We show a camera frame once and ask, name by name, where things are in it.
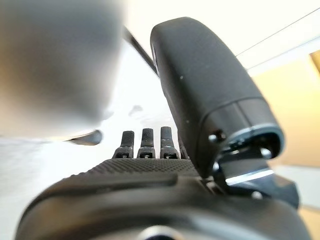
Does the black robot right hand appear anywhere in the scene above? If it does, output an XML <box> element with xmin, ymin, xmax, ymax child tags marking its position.
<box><xmin>14</xmin><ymin>16</ymin><xmax>311</xmax><ymax>240</ymax></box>

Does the dark green drink can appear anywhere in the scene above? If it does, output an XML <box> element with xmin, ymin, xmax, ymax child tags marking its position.
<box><xmin>0</xmin><ymin>0</ymin><xmax>125</xmax><ymax>146</ymax></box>

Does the black window frame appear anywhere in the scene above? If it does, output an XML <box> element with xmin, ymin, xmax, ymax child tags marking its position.
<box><xmin>121</xmin><ymin>26</ymin><xmax>161</xmax><ymax>77</ymax></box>

